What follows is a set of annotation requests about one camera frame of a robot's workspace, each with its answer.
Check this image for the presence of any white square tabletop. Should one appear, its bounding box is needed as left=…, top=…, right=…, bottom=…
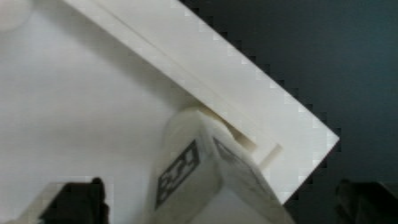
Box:
left=0, top=0, right=337, bottom=224

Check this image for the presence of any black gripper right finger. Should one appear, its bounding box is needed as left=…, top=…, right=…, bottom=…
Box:
left=335, top=179, right=398, bottom=224

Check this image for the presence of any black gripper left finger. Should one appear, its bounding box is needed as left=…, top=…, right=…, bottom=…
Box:
left=15, top=177, right=113, bottom=224

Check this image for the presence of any white table leg with tag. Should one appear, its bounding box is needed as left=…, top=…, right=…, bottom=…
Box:
left=145, top=107, right=294, bottom=224

